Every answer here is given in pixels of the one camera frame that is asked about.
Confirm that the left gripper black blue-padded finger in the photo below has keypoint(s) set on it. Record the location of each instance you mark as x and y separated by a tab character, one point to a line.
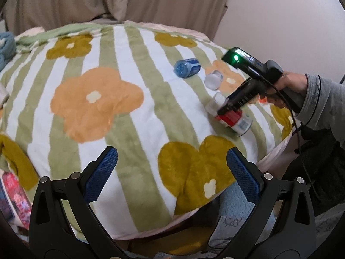
62	223
294	232

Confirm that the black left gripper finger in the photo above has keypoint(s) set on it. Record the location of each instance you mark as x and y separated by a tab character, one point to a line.
228	105

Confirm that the red labelled plastic cup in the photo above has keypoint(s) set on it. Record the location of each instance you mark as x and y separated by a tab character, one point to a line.
239	122

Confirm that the grey sleeved forearm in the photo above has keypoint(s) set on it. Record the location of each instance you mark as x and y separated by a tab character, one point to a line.
323	107

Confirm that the clear small plastic cup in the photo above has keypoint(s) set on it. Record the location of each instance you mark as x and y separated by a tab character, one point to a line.
213	80

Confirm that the blue plastic cup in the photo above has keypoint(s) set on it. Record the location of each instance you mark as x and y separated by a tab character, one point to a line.
187	67

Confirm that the person's right hand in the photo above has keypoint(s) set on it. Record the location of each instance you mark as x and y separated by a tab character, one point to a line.
293	81

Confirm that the colourful printed package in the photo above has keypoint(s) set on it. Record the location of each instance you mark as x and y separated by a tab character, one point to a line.
15	206

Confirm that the light blue towel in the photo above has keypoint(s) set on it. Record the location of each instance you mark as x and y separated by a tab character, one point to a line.
234	210

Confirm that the beige curtain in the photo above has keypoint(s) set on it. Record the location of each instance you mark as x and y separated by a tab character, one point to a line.
200	15

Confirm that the floral striped green blanket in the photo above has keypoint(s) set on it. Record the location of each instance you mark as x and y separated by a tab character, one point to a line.
74	91

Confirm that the blue fabric at left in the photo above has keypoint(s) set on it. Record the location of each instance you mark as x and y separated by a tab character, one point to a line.
7	48

